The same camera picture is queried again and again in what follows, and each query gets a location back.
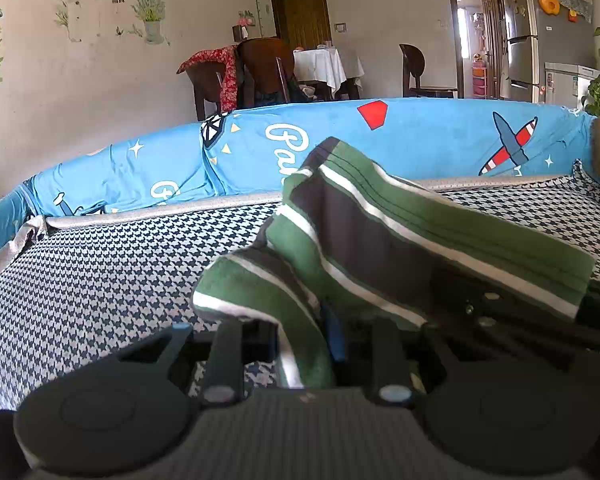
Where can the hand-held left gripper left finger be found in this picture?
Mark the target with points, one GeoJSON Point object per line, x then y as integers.
{"type": "Point", "coordinates": [225, 355]}

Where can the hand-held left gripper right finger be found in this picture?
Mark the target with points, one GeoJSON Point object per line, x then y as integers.
{"type": "Point", "coordinates": [336, 337]}

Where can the green brown striped shirt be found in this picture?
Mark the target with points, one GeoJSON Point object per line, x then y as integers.
{"type": "Point", "coordinates": [380, 240]}

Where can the houndstooth sofa seat cover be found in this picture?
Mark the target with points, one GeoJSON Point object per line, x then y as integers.
{"type": "Point", "coordinates": [105, 270]}

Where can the blue cushion with star print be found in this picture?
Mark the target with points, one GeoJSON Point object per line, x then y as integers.
{"type": "Point", "coordinates": [130, 175]}

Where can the blue cushion with plane print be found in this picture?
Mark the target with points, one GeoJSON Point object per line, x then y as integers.
{"type": "Point", "coordinates": [430, 135]}

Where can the white chest freezer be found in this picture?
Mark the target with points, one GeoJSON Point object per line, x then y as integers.
{"type": "Point", "coordinates": [570, 82]}

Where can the pink drawer stand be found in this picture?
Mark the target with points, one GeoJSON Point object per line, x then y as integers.
{"type": "Point", "coordinates": [479, 80]}

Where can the blue sofa armrest cover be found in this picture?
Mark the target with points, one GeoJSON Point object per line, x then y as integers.
{"type": "Point", "coordinates": [2, 220]}

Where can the brown wooden chair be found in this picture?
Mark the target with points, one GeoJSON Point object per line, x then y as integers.
{"type": "Point", "coordinates": [262, 67]}
{"type": "Point", "coordinates": [205, 90]}

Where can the table with white tablecloth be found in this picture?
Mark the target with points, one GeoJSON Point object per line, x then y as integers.
{"type": "Point", "coordinates": [325, 65]}

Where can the dark round-back wooden chair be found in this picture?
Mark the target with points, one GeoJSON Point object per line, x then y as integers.
{"type": "Point", "coordinates": [415, 67]}

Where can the silver refrigerator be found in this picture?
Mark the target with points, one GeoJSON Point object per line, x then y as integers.
{"type": "Point", "coordinates": [545, 30]}

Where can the brown wooden door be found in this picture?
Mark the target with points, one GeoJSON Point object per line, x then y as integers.
{"type": "Point", "coordinates": [302, 15]}

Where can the orange fridge magnet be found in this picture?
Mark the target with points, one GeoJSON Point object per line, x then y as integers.
{"type": "Point", "coordinates": [550, 5]}

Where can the brown door frame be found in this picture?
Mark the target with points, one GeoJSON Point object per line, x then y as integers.
{"type": "Point", "coordinates": [451, 35]}

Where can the lavender pot wall sticker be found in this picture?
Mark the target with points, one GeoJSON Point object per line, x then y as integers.
{"type": "Point", "coordinates": [150, 15]}

